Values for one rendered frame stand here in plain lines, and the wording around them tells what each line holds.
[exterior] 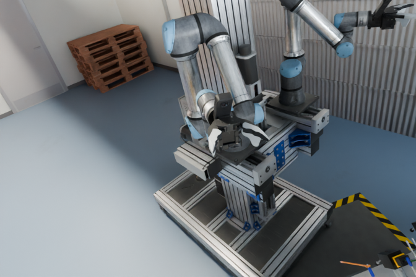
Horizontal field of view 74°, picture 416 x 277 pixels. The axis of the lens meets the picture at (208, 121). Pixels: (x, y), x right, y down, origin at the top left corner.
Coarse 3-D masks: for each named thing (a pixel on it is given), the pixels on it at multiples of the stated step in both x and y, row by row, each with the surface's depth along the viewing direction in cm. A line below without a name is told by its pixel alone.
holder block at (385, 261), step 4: (380, 252) 84; (384, 252) 82; (388, 252) 81; (392, 252) 79; (396, 252) 79; (400, 252) 79; (380, 256) 82; (384, 256) 80; (388, 256) 79; (392, 256) 78; (384, 260) 81; (388, 260) 79; (384, 264) 82; (388, 264) 80; (392, 264) 78; (392, 268) 78; (396, 268) 77
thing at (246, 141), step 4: (240, 132) 131; (240, 136) 132; (244, 136) 133; (244, 140) 133; (248, 140) 135; (236, 144) 132; (244, 144) 133; (248, 144) 135; (228, 148) 133; (232, 148) 133; (236, 148) 132; (240, 148) 133; (244, 148) 134
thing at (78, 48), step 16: (96, 32) 598; (112, 32) 560; (128, 32) 596; (80, 48) 512; (96, 48) 530; (112, 48) 549; (128, 48) 617; (144, 48) 595; (80, 64) 586; (96, 64) 535; (112, 64) 597; (128, 64) 580; (144, 64) 604; (96, 80) 546; (112, 80) 565; (128, 80) 588
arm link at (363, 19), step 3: (360, 12) 137; (363, 12) 136; (366, 12) 136; (360, 15) 136; (363, 15) 136; (366, 15) 135; (360, 18) 136; (363, 18) 136; (366, 18) 135; (360, 21) 137; (363, 21) 136; (366, 21) 136; (360, 24) 138; (363, 24) 138; (366, 24) 138
